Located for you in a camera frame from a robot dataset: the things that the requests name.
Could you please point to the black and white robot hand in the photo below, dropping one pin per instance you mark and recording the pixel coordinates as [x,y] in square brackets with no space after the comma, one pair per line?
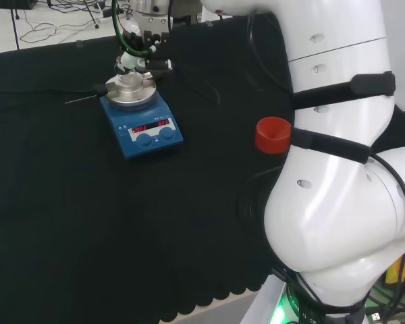
[155,64]

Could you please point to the heater with blue base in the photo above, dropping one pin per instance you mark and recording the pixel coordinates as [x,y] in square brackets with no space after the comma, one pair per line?
[145,135]

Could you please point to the black tripod leg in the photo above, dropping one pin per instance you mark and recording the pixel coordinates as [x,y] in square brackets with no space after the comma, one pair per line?
[92,17]

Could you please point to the thin metal probe rod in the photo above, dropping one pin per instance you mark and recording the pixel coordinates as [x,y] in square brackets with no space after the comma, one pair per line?
[81,100]

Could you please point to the black table cloth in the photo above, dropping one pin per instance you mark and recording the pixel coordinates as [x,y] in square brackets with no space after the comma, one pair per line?
[87,202]

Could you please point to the yellow stop button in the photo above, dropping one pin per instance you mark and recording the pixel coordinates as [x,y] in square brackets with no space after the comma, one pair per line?
[396,270]

